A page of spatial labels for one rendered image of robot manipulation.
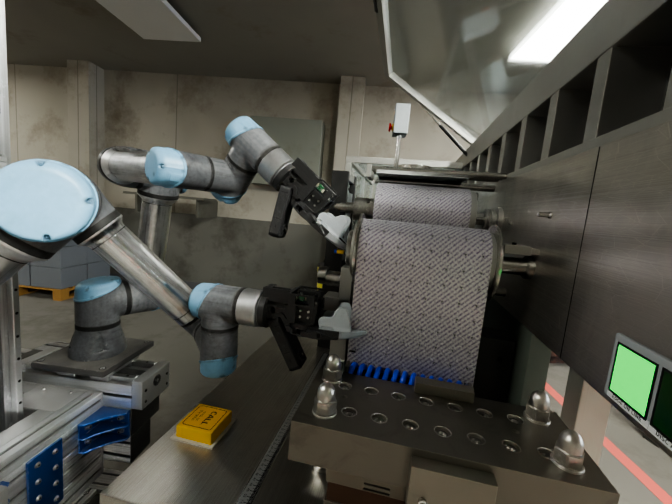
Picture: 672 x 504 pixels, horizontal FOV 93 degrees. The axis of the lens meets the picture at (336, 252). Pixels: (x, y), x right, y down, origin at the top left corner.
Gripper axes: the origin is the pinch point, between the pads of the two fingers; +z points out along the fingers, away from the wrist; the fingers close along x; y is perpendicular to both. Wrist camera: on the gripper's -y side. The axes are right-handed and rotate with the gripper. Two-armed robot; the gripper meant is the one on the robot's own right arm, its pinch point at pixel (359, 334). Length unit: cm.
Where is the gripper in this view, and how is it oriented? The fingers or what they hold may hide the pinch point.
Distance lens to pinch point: 63.9
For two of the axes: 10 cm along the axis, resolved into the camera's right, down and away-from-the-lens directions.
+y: 0.8, -9.9, -1.3
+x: 2.0, -1.1, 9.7
